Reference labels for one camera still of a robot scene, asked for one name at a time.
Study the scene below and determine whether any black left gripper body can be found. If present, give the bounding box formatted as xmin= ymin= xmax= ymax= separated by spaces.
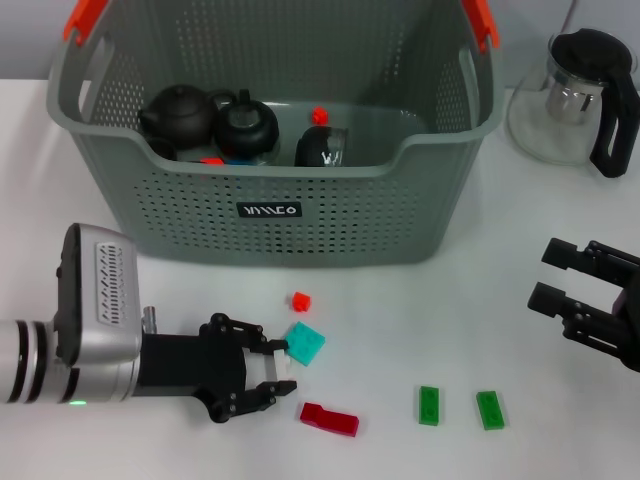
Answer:
xmin=137 ymin=312 xmax=251 ymax=425

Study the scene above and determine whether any glass teacup with black holder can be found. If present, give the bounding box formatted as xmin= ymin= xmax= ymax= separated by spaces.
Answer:
xmin=293 ymin=124 xmax=351 ymax=169
xmin=213 ymin=88 xmax=281 ymax=167

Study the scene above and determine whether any gray perforated storage bin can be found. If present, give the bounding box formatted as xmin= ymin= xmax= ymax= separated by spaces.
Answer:
xmin=45 ymin=0 xmax=503 ymax=269

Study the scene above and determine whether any black ceramic teapot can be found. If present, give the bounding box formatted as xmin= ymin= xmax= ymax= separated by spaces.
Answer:
xmin=137 ymin=84 xmax=221 ymax=150

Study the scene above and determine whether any orange bin handle clip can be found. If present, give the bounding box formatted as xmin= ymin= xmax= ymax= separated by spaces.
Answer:
xmin=63 ymin=0 xmax=110 ymax=47
xmin=459 ymin=0 xmax=502 ymax=54

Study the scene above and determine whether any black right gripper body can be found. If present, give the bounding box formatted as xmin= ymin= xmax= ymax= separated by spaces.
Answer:
xmin=612 ymin=277 xmax=640 ymax=374

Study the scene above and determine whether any green rectangular brick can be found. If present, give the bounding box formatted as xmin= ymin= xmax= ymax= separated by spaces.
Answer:
xmin=474 ymin=389 xmax=508 ymax=431
xmin=417 ymin=384 xmax=443 ymax=426

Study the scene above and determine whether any glass pitcher with black lid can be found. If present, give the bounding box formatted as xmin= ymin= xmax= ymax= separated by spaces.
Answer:
xmin=505 ymin=28 xmax=640 ymax=180

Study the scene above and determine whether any dark red long brick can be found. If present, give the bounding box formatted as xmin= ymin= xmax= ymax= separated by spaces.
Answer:
xmin=298 ymin=401 xmax=360 ymax=439

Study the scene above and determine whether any teal square brick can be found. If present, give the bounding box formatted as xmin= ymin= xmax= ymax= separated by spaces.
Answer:
xmin=284 ymin=321 xmax=328 ymax=368

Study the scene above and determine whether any white narrow brick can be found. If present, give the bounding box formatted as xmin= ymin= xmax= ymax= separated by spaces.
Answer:
xmin=272 ymin=348 xmax=294 ymax=382

